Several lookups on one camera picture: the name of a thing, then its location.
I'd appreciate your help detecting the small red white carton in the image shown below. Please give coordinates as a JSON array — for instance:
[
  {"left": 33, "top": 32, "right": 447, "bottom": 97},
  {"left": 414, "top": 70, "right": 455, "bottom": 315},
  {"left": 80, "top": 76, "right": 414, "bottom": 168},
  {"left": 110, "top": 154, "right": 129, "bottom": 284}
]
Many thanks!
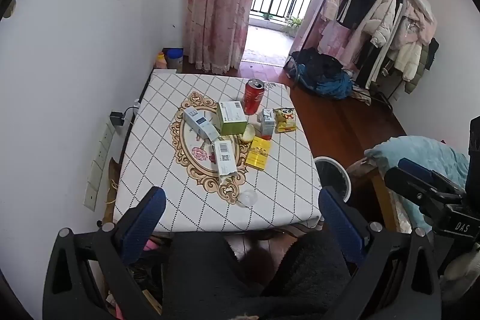
[{"left": 259, "top": 109, "right": 276, "bottom": 141}]

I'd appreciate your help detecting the black clothes rack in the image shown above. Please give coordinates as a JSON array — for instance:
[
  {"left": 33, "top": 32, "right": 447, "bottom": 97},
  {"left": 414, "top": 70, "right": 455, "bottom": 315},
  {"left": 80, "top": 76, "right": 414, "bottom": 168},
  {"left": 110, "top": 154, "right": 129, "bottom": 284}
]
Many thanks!
[{"left": 352, "top": 54, "right": 404, "bottom": 105}]

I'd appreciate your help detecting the pile of dark clothes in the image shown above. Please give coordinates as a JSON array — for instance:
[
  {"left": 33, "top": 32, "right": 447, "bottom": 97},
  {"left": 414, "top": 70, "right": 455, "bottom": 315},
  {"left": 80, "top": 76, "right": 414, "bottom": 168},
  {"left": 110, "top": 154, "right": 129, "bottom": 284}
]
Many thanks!
[{"left": 287, "top": 48, "right": 355, "bottom": 100}]

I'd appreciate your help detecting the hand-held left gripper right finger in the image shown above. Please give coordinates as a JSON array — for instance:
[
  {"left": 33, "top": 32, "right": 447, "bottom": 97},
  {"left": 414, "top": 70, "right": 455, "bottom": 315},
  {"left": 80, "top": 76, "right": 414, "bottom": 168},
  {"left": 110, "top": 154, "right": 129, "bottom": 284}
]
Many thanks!
[{"left": 319, "top": 186, "right": 442, "bottom": 320}]

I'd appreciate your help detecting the blue lid jar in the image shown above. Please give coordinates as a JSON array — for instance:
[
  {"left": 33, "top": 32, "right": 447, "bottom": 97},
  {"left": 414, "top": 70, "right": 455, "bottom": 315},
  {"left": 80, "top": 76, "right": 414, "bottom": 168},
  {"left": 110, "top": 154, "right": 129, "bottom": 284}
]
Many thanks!
[{"left": 166, "top": 48, "right": 184, "bottom": 73}]

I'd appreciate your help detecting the white and blue box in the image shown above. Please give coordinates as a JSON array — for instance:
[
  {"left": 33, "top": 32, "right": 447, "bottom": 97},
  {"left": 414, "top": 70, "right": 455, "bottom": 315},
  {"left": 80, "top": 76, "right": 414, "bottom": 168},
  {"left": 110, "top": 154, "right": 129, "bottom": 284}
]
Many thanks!
[{"left": 182, "top": 107, "right": 220, "bottom": 142}]

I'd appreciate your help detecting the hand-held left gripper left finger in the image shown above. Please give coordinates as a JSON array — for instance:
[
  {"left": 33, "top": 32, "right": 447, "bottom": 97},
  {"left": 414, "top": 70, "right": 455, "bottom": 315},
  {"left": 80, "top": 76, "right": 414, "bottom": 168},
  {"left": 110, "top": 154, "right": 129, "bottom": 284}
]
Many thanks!
[{"left": 42, "top": 186, "right": 167, "bottom": 320}]

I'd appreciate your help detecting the green cardboard box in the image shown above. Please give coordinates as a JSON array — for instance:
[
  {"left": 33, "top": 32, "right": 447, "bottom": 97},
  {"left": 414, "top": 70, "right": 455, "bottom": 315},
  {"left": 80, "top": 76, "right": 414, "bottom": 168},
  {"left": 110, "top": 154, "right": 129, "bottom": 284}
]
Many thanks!
[{"left": 217, "top": 100, "right": 248, "bottom": 136}]

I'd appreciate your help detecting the row of hanging coats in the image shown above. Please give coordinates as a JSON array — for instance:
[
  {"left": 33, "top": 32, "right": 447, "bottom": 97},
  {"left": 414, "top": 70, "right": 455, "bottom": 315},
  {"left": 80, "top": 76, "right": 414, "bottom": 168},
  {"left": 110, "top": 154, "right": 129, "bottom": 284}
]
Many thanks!
[{"left": 319, "top": 0, "right": 439, "bottom": 96}]

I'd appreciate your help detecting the checked white tablecloth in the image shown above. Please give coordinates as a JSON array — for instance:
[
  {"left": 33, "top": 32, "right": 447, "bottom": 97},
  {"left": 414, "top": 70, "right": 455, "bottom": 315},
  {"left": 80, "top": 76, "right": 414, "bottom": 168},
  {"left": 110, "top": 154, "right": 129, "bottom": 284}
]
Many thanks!
[{"left": 112, "top": 70, "right": 325, "bottom": 234}]

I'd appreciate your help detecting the clear plastic cup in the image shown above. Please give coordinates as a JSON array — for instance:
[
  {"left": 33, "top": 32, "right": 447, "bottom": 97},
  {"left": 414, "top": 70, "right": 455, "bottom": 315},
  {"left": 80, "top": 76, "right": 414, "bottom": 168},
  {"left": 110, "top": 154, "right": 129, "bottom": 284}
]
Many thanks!
[{"left": 237, "top": 189, "right": 259, "bottom": 208}]

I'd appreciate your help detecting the yellow snack packet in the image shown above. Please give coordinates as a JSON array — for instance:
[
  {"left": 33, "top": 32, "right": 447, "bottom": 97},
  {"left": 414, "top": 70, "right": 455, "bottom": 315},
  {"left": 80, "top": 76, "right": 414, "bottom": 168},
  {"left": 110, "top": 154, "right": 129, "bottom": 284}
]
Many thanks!
[{"left": 272, "top": 107, "right": 298, "bottom": 133}]

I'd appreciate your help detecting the white barcode box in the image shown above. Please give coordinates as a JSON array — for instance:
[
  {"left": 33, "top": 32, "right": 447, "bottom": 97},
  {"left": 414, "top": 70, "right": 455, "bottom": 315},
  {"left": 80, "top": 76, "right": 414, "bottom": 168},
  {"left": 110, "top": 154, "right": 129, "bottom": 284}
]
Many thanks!
[{"left": 213, "top": 139, "right": 238, "bottom": 179}]

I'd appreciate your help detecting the white trash bin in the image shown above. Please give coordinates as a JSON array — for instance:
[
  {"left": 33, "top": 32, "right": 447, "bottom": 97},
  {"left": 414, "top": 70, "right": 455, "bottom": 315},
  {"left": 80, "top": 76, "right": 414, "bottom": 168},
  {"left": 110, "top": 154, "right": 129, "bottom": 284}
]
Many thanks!
[{"left": 313, "top": 156, "right": 352, "bottom": 202}]

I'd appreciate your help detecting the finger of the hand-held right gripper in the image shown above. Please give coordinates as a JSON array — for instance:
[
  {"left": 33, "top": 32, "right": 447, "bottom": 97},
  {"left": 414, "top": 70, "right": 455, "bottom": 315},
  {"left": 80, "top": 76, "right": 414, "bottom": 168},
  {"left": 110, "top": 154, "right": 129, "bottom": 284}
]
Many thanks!
[
  {"left": 383, "top": 166, "right": 465, "bottom": 210},
  {"left": 397, "top": 157, "right": 466, "bottom": 193}
]

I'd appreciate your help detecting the person's right forearm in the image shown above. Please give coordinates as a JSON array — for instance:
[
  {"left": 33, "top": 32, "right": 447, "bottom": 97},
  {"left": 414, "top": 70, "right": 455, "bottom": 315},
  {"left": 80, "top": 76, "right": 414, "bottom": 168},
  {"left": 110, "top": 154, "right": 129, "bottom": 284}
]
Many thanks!
[{"left": 439, "top": 249, "right": 480, "bottom": 302}]

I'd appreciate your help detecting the red soda can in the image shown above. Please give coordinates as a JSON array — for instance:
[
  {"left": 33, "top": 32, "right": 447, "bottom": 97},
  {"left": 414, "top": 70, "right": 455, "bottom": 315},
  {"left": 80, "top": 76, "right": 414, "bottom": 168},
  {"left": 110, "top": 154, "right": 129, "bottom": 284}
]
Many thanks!
[{"left": 243, "top": 78, "right": 266, "bottom": 115}]

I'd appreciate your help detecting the white wall socket row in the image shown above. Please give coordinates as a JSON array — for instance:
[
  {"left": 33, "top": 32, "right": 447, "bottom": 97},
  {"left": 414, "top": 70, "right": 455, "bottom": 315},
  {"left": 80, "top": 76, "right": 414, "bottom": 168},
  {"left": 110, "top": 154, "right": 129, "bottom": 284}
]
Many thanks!
[{"left": 84, "top": 121, "right": 115, "bottom": 210}]

